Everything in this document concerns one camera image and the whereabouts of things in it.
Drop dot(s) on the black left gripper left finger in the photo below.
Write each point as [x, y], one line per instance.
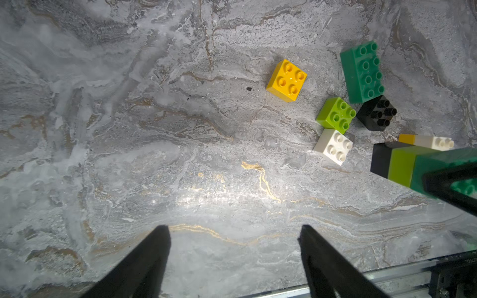
[140, 273]

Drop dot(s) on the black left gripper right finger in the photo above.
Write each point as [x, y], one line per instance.
[328, 273]

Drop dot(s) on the dark green long brick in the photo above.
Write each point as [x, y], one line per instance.
[445, 160]
[361, 66]

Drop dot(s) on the white square brick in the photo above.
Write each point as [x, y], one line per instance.
[433, 142]
[334, 146]

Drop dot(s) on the lime green square brick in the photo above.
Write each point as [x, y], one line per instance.
[402, 163]

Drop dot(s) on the yellow square brick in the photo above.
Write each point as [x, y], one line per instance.
[286, 81]
[407, 139]

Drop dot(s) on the black square brick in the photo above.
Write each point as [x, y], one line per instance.
[376, 114]
[381, 158]

